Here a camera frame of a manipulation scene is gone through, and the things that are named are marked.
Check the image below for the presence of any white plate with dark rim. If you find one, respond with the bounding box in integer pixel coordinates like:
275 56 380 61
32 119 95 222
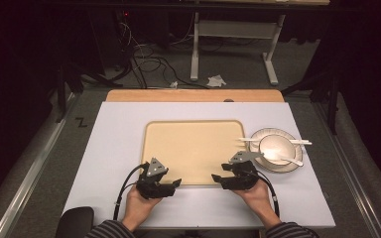
248 127 304 174

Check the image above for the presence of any dark computer box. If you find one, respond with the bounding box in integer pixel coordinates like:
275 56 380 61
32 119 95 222
88 8 134 74

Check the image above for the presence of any white table cover board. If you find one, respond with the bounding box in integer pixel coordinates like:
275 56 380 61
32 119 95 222
62 101 336 230

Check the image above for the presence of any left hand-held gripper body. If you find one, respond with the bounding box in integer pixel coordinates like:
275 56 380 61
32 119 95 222
136 157 169 200

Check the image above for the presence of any person's left hand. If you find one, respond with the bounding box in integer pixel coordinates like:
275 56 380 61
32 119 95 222
122 184 163 232

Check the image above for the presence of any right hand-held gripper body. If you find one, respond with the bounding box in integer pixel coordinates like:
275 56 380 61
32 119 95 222
228 150 265 190

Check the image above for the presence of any black chair armrest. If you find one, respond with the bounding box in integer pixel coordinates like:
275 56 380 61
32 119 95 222
55 206 95 238

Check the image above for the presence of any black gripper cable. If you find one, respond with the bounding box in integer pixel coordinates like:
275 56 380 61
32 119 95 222
112 162 150 222
257 172 281 219

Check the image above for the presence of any large crumpled white paper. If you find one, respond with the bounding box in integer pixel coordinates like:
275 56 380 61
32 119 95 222
206 74 227 88

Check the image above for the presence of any aluminium floor rail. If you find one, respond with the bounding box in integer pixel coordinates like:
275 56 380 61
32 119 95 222
311 102 381 238
0 93 81 238

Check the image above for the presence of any black metal stand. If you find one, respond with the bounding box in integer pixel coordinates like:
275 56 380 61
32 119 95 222
281 70 342 136
55 62 124 124

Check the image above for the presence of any tangle of floor cables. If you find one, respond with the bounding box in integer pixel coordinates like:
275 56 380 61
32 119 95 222
118 19 209 90

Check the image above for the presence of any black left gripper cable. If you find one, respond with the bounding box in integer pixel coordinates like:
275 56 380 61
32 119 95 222
112 162 150 222

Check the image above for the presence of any beige plastic tray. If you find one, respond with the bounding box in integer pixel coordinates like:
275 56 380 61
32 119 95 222
141 119 246 187

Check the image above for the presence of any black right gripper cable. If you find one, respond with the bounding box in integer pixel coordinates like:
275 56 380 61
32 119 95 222
257 172 281 219

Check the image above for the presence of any person's right hand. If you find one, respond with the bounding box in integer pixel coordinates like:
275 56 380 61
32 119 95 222
232 180 273 216

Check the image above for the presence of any white metal desk frame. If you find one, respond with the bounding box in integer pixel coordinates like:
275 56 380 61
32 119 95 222
190 11 287 86

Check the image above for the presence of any white ceramic spoon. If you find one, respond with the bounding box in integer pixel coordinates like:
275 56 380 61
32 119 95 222
277 155 305 168

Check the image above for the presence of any white bowl with dark rim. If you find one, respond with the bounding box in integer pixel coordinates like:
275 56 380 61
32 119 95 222
258 133 297 167

